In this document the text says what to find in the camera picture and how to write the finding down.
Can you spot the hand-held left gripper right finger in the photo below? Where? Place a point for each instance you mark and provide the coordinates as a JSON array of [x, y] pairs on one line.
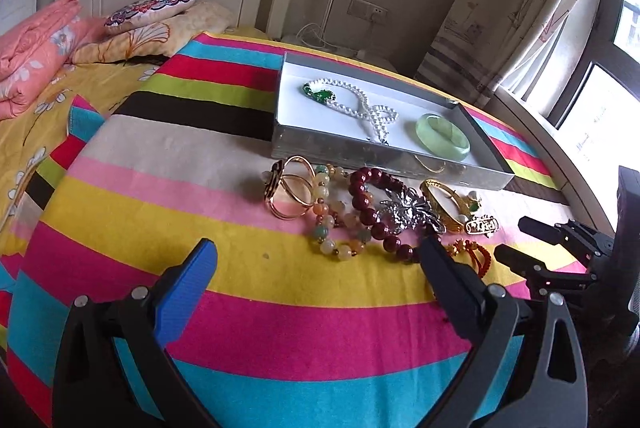
[[450, 278]]

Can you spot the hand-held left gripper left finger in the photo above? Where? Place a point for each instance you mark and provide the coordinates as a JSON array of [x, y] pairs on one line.
[[187, 288]]

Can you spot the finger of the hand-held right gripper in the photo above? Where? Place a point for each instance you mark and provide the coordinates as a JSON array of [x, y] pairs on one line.
[[530, 270], [565, 235]]

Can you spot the gold filigree pendant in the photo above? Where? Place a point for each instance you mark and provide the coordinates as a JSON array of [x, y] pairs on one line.
[[480, 225]]

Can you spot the silver rhinestone brooch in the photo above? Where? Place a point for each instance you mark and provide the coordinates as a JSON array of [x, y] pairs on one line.
[[410, 208]]

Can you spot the gold bangle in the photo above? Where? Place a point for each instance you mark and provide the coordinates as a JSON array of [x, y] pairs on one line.
[[435, 198]]

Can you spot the grey jewelry box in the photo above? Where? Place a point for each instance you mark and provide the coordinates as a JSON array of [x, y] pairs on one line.
[[320, 103]]

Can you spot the colourful striped cloth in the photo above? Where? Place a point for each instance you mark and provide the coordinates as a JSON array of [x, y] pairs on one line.
[[200, 188]]

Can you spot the window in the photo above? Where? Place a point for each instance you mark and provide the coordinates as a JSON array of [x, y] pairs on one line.
[[600, 118]]

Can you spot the pale green jade bangle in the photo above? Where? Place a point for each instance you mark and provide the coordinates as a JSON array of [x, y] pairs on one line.
[[440, 149]]

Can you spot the printed cream curtain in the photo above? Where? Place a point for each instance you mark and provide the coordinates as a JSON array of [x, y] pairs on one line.
[[525, 8]]

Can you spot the cream floral pillow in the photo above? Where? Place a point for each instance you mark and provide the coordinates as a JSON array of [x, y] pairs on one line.
[[150, 39]]

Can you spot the embroidered floral pillow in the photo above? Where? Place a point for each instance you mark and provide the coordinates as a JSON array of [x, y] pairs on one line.
[[150, 8]]

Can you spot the pink folded quilt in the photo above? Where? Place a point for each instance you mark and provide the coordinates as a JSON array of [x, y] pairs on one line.
[[35, 43]]

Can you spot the wall socket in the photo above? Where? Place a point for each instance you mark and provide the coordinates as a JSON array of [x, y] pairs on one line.
[[367, 10]]

